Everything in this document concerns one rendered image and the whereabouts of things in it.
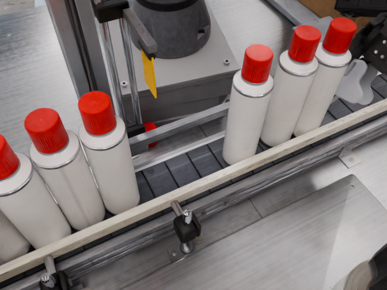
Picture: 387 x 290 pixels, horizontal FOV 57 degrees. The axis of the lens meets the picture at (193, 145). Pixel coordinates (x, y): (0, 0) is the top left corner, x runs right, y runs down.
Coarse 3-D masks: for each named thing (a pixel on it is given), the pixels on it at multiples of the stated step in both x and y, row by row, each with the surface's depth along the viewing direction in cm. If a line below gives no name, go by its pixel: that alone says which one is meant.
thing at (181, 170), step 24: (384, 96) 66; (216, 144) 58; (312, 144) 59; (168, 168) 55; (192, 168) 55; (216, 168) 56; (264, 168) 56; (144, 192) 53; (168, 192) 53; (96, 240) 48; (0, 288) 45
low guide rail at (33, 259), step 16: (368, 112) 59; (320, 128) 56; (336, 128) 57; (288, 144) 54; (304, 144) 56; (256, 160) 52; (272, 160) 54; (208, 176) 50; (224, 176) 51; (176, 192) 49; (192, 192) 50; (144, 208) 47; (160, 208) 49; (96, 224) 46; (112, 224) 46; (128, 224) 48; (64, 240) 44; (80, 240) 45; (32, 256) 43; (0, 272) 42; (16, 272) 43
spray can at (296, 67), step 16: (304, 32) 43; (320, 32) 43; (304, 48) 43; (288, 64) 46; (304, 64) 45; (288, 80) 47; (304, 80) 46; (272, 96) 51; (288, 96) 49; (304, 96) 49; (272, 112) 52; (288, 112) 51; (272, 128) 55; (288, 128) 54; (272, 144) 57
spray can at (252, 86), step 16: (256, 48) 41; (256, 64) 40; (240, 80) 43; (256, 80) 42; (272, 80) 44; (240, 96) 44; (256, 96) 43; (240, 112) 46; (256, 112) 45; (240, 128) 48; (256, 128) 48; (224, 144) 54; (240, 144) 51; (256, 144) 52; (224, 160) 56; (240, 160) 54
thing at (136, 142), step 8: (224, 104) 53; (200, 112) 52; (208, 112) 52; (216, 112) 52; (224, 112) 52; (184, 120) 51; (192, 120) 51; (200, 120) 51; (208, 120) 52; (160, 128) 50; (168, 128) 50; (176, 128) 50; (184, 128) 51; (136, 136) 49; (144, 136) 49; (152, 136) 49; (160, 136) 49; (168, 136) 50; (136, 144) 48; (144, 144) 49; (40, 176) 44
